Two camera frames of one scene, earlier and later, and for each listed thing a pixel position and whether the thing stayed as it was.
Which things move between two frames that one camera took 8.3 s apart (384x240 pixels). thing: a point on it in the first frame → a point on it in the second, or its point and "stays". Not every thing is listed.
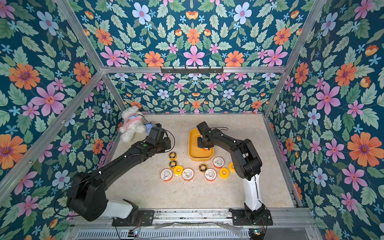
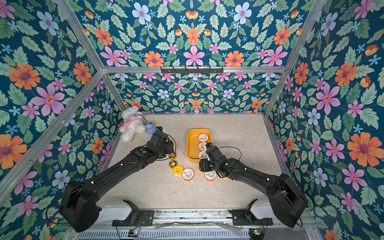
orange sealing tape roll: [166, 174] → [202, 155]
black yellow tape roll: [172, 164] stays
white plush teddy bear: [134, 121] stays
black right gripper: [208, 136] → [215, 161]
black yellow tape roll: [172, 156] stays
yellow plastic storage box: [195, 153] stays
